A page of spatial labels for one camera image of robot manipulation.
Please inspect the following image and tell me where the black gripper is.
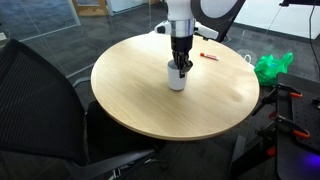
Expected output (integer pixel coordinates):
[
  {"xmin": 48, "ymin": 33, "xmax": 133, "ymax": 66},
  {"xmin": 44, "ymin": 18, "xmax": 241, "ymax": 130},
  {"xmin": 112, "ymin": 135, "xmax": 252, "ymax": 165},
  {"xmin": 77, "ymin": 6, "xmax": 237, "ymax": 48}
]
[{"xmin": 170, "ymin": 35, "xmax": 194, "ymax": 80}]

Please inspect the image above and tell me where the white ceramic mug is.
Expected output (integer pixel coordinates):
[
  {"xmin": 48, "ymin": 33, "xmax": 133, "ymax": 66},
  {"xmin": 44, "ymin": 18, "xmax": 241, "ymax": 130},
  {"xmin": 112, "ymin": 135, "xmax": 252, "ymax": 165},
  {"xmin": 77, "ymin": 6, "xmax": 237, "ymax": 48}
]
[{"xmin": 166, "ymin": 59, "xmax": 189, "ymax": 92}]

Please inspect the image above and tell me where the red and white marker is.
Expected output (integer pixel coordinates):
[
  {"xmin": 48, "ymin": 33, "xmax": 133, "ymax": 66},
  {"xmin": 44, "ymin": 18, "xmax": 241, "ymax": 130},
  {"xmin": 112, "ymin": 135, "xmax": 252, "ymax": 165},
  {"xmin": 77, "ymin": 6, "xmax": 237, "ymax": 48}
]
[{"xmin": 199, "ymin": 52, "xmax": 221, "ymax": 62}]

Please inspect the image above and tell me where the green plastic bag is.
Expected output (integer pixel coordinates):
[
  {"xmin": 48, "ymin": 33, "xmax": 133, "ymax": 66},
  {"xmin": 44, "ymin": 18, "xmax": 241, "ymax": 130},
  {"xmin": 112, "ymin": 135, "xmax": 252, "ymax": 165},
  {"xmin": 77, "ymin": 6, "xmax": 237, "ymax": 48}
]
[{"xmin": 253, "ymin": 51, "xmax": 295, "ymax": 88}]

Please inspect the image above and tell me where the black perforated robot table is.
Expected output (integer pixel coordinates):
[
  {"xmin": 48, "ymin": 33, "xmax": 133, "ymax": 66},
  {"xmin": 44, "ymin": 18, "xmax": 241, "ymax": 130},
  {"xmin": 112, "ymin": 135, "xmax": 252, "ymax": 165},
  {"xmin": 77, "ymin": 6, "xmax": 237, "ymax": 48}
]
[{"xmin": 228, "ymin": 72, "xmax": 320, "ymax": 180}]

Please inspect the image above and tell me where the black mesh office chair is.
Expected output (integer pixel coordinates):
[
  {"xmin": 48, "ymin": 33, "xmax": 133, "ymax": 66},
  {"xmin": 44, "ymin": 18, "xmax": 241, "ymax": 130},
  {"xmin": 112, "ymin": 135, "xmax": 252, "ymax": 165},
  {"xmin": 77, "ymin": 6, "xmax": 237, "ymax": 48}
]
[{"xmin": 0, "ymin": 38, "xmax": 168, "ymax": 180}]

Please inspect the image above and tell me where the white floor cable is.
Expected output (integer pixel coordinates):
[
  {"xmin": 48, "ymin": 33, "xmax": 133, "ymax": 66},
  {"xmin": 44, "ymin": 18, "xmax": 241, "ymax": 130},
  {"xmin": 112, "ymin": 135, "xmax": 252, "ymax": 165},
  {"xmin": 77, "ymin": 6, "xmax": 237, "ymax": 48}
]
[{"xmin": 237, "ymin": 49, "xmax": 256, "ymax": 66}]

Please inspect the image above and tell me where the wooden furniture frame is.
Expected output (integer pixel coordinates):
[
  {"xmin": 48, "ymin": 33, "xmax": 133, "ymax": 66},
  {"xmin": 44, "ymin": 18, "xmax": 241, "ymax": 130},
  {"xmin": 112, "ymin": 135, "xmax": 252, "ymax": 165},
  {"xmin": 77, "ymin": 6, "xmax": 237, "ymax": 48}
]
[{"xmin": 70, "ymin": 0, "xmax": 111, "ymax": 17}]

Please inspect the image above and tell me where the orange handled black clamp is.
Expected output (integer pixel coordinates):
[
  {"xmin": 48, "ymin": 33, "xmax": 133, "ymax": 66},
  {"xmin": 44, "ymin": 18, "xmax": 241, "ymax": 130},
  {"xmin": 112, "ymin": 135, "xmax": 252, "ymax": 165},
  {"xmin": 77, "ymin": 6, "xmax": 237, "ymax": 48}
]
[
  {"xmin": 252, "ymin": 83, "xmax": 304, "ymax": 121},
  {"xmin": 254, "ymin": 114, "xmax": 312, "ymax": 158}
]

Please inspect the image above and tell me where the black camera cable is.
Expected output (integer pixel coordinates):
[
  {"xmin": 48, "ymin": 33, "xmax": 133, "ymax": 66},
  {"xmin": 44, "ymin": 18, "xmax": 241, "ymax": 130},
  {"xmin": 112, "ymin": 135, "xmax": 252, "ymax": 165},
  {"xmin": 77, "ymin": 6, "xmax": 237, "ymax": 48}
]
[{"xmin": 306, "ymin": 3, "xmax": 317, "ymax": 75}]

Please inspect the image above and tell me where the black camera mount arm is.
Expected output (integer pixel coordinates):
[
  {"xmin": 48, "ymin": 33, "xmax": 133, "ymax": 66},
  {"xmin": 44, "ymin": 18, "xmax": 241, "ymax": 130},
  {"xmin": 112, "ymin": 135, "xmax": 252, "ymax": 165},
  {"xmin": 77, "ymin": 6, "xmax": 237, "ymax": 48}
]
[{"xmin": 279, "ymin": 0, "xmax": 320, "ymax": 8}]

